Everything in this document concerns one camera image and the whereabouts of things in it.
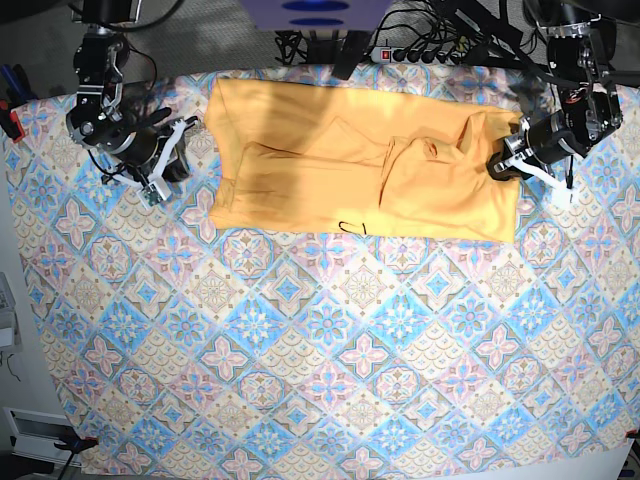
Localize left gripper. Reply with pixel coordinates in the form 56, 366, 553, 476
486, 112, 588, 181

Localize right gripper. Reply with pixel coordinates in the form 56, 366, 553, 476
97, 107, 199, 183

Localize yellow T-shirt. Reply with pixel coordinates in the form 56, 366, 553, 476
205, 79, 519, 242

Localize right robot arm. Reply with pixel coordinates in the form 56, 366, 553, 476
66, 1, 197, 189

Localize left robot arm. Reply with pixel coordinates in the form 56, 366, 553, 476
443, 1, 623, 181

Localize red clamp left edge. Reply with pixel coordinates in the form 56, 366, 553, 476
0, 100, 25, 143

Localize blue patterned tablecloth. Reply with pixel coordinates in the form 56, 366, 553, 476
1, 87, 639, 479

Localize black clamp on table edge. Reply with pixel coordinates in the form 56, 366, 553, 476
332, 30, 371, 80

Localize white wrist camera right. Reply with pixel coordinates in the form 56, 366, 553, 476
136, 178, 172, 210

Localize tangled black cables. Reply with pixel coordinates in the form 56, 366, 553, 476
272, 0, 481, 66

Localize white power strip red switch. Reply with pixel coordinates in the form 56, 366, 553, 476
369, 46, 453, 65

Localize aluminium rail with clamp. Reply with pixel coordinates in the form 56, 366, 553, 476
1, 407, 99, 466

